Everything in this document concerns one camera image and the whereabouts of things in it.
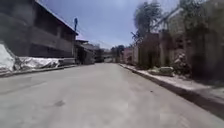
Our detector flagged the distant trees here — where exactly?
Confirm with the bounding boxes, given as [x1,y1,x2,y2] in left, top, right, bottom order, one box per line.
[110,44,126,64]

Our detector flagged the low shed building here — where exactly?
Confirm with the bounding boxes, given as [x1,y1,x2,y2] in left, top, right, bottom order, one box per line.
[74,39,105,65]

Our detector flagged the grey concrete road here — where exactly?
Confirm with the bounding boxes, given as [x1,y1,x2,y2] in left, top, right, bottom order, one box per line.
[0,62,224,128]

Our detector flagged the rubble pile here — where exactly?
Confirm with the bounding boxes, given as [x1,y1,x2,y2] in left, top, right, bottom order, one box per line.
[148,65,176,77]

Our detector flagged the utility pole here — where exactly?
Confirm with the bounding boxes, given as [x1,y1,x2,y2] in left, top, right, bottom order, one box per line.
[73,17,79,35]

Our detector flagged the tall tree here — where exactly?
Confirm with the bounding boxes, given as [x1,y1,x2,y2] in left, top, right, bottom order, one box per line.
[131,1,164,44]

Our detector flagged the white tarpaulin heap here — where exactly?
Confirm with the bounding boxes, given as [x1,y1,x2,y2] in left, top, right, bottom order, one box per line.
[0,43,65,73]

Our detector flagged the low kerb strip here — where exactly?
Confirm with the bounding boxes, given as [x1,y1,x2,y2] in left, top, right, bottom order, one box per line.
[0,63,80,78]

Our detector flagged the raised concrete kerb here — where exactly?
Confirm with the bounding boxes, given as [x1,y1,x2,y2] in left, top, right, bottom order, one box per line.
[118,63,224,120]

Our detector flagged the grey concrete sidewalk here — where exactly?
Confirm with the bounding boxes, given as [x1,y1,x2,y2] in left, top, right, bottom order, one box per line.
[124,63,224,101]

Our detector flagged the dark concrete building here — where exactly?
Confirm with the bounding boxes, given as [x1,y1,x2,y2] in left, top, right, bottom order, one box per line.
[0,0,80,60]

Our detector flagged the brown wall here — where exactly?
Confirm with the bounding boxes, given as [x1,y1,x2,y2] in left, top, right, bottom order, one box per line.
[138,32,160,69]

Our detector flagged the beige wall with fence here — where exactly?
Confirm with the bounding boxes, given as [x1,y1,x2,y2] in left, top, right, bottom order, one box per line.
[181,0,224,81]

